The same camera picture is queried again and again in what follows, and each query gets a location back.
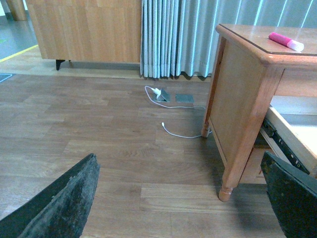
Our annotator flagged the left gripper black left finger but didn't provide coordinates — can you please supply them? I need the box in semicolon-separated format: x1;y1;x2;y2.
0;154;100;238

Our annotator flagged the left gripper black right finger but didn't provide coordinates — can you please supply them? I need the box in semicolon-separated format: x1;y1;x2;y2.
261;151;317;238

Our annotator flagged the wooden drawer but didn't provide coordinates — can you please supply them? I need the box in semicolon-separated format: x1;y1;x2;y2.
261;106;317;178

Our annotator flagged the pink marker with clear cap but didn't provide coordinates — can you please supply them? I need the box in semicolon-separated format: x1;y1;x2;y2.
268;32;305;52

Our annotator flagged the wooden nightstand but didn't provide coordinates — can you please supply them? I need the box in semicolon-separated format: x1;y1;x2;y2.
202;24;317;202

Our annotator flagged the closed floor socket plate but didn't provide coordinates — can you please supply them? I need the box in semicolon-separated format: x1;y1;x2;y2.
175;94;194;103

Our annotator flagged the open floor socket box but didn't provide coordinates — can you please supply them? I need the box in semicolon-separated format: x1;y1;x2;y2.
155;89;170;102

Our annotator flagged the white plug adapter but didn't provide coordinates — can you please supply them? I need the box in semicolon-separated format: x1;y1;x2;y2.
151;88;161;96

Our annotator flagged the light wooden cabinet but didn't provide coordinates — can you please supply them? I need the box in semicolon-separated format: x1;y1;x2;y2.
26;0;142;63

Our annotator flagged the grey-blue curtain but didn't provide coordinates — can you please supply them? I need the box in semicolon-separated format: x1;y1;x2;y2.
140;0;317;78

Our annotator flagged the wooden pillar base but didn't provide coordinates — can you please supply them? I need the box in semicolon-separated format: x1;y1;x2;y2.
6;0;27;21

